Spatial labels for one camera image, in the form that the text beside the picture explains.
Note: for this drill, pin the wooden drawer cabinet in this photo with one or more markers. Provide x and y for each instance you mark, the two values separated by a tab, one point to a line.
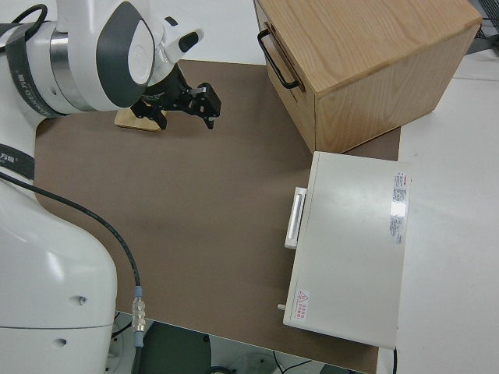
351	58

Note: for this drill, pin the light wooden plate rack base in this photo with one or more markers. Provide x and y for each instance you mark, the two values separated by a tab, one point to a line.
128	121

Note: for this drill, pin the red triangle warning sticker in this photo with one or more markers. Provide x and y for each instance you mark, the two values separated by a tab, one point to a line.
302	304

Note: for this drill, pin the brown table mat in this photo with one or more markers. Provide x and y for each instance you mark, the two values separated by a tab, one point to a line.
195	202

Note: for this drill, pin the long printed oven label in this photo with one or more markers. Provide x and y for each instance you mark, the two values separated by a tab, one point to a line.
399	206

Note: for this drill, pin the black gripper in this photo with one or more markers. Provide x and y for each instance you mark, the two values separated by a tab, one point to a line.
197	102

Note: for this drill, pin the white toaster oven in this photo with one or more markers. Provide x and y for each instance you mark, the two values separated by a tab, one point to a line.
351	249

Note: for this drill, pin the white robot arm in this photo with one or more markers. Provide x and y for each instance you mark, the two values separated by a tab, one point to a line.
58	272

